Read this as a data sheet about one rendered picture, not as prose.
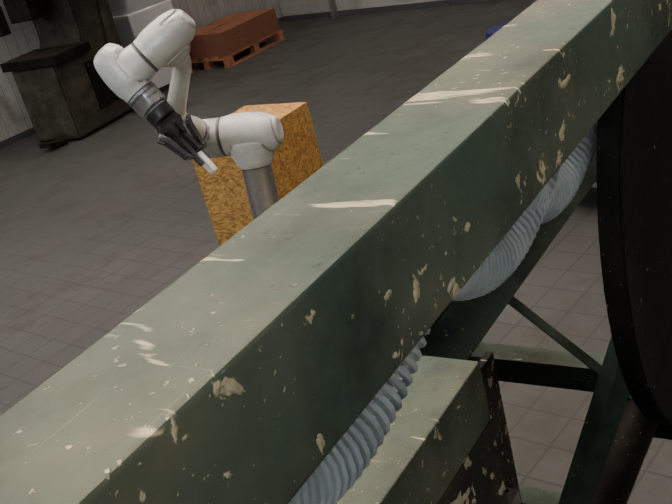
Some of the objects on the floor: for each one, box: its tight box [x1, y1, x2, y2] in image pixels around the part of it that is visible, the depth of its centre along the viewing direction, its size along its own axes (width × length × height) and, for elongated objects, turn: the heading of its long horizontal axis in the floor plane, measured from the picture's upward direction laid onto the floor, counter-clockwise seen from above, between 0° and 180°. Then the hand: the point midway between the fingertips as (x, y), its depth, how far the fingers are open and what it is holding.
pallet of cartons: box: [189, 8, 284, 70], centre depth 1289 cm, size 136×98×48 cm
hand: (206, 162), depth 252 cm, fingers closed
